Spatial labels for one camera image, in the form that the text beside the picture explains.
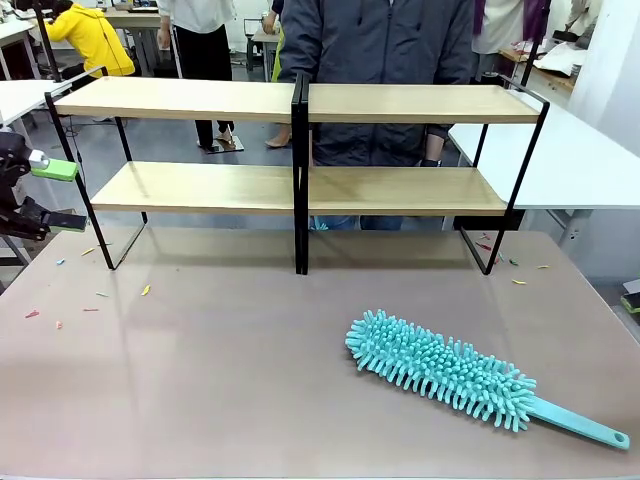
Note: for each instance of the left gripper black finger with green pad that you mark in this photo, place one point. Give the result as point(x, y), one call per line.
point(55, 170)
point(65, 222)

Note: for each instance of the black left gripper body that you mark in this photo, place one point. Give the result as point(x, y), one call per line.
point(12, 160)

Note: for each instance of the teal chenille duster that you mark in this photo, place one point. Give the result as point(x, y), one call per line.
point(435, 365)

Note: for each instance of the person's left forearm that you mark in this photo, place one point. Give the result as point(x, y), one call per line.
point(436, 147)

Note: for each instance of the black stand pole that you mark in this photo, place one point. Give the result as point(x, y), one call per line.
point(532, 50)
point(47, 50)

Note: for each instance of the white background table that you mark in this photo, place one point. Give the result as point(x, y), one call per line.
point(12, 32)

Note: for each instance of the person in yellow hoodie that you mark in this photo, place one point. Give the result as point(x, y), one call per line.
point(90, 40)

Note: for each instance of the black-framed wooden two-tier shelf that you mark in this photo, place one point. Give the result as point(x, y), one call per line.
point(400, 195)
point(200, 192)

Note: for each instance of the silver floor scale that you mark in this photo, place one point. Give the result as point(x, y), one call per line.
point(222, 145)

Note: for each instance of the wooden-top background desk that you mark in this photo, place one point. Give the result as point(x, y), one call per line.
point(140, 20)

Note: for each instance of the person in white shirt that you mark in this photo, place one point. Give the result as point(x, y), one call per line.
point(200, 45)

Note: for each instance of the barefoot person in green top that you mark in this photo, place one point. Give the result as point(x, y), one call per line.
point(276, 55)

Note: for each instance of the person in grey jacket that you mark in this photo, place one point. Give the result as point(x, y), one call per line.
point(375, 60)

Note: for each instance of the black wristwatch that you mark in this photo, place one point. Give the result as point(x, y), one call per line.
point(432, 162)

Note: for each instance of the person in purple scarf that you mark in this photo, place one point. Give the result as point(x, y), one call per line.
point(500, 25)

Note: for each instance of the cluttered background workbench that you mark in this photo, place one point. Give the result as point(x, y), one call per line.
point(555, 62)

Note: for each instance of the large white table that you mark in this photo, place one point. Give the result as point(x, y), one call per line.
point(575, 170)

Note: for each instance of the distant person at workbench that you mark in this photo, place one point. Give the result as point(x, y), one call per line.
point(582, 12)

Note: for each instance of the green and black pad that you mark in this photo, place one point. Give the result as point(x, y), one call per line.
point(631, 300)

